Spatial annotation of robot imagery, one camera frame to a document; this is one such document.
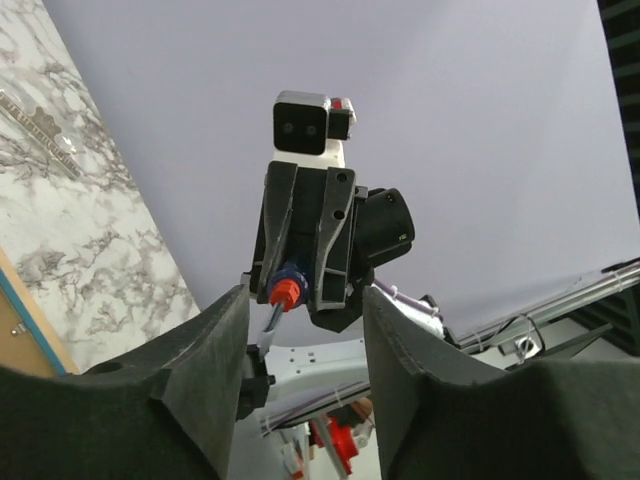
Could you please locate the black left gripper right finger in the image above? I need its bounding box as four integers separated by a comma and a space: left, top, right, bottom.
363, 287, 639, 479

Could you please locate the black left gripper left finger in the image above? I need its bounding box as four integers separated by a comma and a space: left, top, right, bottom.
1, 286, 249, 479

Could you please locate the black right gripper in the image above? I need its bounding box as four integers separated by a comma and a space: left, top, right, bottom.
248, 161, 415, 333

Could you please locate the blue red screwdriver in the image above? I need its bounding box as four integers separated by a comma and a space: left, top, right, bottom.
256, 257, 309, 358

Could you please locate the blue picture frame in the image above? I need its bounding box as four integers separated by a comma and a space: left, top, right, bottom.
1, 251, 79, 377

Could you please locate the clear bag of hardware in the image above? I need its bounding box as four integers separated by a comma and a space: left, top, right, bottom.
1, 87, 84, 180

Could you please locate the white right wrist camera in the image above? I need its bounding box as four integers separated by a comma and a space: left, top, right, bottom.
272, 90, 356, 169

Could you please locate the metal frame clip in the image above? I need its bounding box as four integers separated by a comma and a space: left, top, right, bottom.
11, 323, 27, 336

